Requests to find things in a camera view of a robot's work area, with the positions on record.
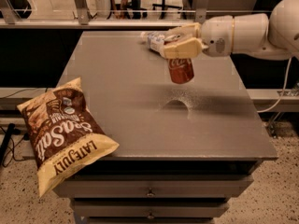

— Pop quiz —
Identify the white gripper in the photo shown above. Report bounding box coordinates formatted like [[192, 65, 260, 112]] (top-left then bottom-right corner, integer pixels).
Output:
[[162, 16, 234, 59]]

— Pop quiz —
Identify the red coke can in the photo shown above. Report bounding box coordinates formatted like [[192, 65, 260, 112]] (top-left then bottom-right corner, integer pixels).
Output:
[[168, 59, 194, 84]]

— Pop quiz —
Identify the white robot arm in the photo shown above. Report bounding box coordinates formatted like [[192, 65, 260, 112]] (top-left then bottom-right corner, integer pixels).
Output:
[[159, 0, 299, 61]]

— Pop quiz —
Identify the white plastic water bottle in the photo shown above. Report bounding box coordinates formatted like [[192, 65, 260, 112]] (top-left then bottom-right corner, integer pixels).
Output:
[[140, 31, 165, 56]]

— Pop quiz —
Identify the person in background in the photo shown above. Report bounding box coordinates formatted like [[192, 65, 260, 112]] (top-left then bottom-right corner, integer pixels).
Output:
[[115, 0, 148, 20]]

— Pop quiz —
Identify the grey upper drawer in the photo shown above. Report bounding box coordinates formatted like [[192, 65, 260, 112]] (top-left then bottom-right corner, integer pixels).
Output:
[[54, 175, 253, 198]]

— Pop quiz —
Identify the grey drawer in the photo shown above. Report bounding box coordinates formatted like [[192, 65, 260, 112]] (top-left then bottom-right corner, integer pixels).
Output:
[[54, 175, 253, 198], [72, 199, 229, 218]]

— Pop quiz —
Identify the brown yellow chip bag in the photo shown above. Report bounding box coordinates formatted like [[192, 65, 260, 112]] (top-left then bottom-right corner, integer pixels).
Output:
[[17, 77, 119, 195]]

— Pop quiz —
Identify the grey lower drawer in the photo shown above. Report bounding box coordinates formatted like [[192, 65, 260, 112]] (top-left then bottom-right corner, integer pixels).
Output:
[[72, 199, 229, 218]]

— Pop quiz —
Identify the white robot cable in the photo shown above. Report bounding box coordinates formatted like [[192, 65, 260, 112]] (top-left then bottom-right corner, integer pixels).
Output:
[[257, 56, 294, 114]]

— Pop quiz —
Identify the metal window rail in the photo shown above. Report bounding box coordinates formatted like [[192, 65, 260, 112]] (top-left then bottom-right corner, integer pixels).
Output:
[[0, 19, 193, 30]]

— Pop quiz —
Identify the black cable on floor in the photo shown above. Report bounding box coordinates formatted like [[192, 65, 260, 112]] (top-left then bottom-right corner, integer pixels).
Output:
[[0, 123, 31, 168]]

